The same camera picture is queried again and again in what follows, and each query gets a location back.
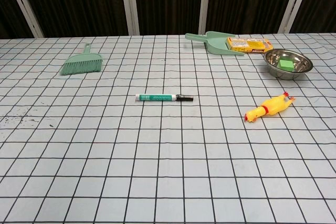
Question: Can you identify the black marker cap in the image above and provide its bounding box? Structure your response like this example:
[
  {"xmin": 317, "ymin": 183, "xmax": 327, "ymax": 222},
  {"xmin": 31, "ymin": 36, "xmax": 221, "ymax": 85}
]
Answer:
[{"xmin": 176, "ymin": 94, "xmax": 195, "ymax": 102}]

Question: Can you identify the white black-grid tablecloth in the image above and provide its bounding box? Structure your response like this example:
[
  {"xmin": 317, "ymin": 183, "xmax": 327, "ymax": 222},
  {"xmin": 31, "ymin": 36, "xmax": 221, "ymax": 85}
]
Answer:
[{"xmin": 0, "ymin": 33, "xmax": 336, "ymax": 224}]

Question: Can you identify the yellow cardboard box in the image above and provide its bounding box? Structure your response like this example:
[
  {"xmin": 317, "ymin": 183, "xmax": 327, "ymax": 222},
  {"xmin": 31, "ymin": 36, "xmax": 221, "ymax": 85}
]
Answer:
[{"xmin": 226, "ymin": 37, "xmax": 274, "ymax": 54}]

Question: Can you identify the mint green hand brush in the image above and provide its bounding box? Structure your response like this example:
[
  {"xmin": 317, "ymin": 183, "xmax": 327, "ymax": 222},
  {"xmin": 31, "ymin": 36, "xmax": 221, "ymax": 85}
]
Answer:
[{"xmin": 60, "ymin": 42, "xmax": 103, "ymax": 76}]

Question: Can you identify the green square block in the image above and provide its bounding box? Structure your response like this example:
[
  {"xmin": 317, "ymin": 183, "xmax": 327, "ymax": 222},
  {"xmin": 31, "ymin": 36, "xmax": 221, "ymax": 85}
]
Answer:
[{"xmin": 278, "ymin": 59, "xmax": 295, "ymax": 72}]

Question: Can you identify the white metal frame post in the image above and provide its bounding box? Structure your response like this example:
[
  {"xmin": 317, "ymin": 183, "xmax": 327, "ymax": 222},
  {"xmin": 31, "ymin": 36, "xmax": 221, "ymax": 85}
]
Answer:
[
  {"xmin": 278, "ymin": 0, "xmax": 314, "ymax": 34},
  {"xmin": 3, "ymin": 0, "xmax": 45, "ymax": 39},
  {"xmin": 197, "ymin": 0, "xmax": 212, "ymax": 35},
  {"xmin": 119, "ymin": 0, "xmax": 140, "ymax": 36}
]

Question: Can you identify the white marker with green label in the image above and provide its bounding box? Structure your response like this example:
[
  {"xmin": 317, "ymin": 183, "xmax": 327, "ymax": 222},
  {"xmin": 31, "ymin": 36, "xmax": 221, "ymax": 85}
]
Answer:
[{"xmin": 135, "ymin": 93, "xmax": 179, "ymax": 103}]

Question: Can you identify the dark ribbed partition panel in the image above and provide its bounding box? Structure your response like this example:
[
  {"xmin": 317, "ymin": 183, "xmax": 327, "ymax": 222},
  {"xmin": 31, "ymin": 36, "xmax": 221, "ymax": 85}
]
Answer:
[
  {"xmin": 132, "ymin": 0, "xmax": 205, "ymax": 36},
  {"xmin": 289, "ymin": 0, "xmax": 336, "ymax": 34},
  {"xmin": 15, "ymin": 0, "xmax": 130, "ymax": 38},
  {"xmin": 205, "ymin": 0, "xmax": 300, "ymax": 35},
  {"xmin": 0, "ymin": 0, "xmax": 35, "ymax": 40}
]

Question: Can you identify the mint green dustpan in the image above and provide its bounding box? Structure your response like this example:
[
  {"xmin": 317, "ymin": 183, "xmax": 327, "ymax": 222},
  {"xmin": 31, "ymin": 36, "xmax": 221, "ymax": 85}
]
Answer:
[{"xmin": 185, "ymin": 31, "xmax": 245, "ymax": 57}]

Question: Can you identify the stainless steel bowl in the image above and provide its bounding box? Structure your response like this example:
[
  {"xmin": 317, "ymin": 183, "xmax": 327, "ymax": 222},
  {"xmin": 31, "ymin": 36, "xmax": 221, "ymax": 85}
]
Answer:
[{"xmin": 263, "ymin": 48, "xmax": 314, "ymax": 81}]

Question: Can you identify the yellow rubber chicken toy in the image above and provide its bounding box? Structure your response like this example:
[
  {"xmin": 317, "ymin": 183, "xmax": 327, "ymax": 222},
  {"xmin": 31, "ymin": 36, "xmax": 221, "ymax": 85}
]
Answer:
[{"xmin": 244, "ymin": 91, "xmax": 296, "ymax": 124}]

